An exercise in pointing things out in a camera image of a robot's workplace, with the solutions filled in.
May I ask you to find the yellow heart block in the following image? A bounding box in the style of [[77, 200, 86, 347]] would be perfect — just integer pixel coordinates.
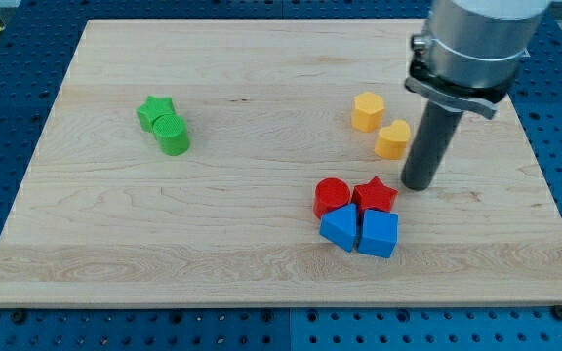
[[374, 120, 411, 160]]

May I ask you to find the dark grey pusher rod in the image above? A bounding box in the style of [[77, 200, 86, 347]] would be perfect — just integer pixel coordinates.
[[401, 100, 462, 191]]

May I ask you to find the red cylinder block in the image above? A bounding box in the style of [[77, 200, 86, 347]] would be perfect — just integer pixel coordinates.
[[312, 177, 350, 219]]

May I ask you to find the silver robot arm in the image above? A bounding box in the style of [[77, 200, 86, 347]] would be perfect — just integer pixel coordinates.
[[405, 0, 550, 119]]

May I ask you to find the blue cube block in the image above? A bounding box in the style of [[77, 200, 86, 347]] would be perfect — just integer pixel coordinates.
[[357, 209, 399, 258]]

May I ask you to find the green star block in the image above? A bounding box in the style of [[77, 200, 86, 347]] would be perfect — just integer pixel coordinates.
[[136, 96, 175, 132]]

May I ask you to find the yellow hexagon block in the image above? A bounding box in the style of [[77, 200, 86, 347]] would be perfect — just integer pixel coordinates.
[[351, 92, 384, 132]]

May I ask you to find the red star block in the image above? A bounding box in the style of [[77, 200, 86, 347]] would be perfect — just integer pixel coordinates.
[[351, 176, 398, 214]]

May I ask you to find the blue triangle block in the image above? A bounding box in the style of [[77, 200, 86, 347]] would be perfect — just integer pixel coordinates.
[[319, 204, 358, 252]]

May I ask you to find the wooden board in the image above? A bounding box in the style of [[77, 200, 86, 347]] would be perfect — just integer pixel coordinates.
[[0, 19, 562, 309]]

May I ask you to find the green cylinder block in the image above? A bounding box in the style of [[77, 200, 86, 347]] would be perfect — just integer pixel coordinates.
[[152, 114, 190, 156]]

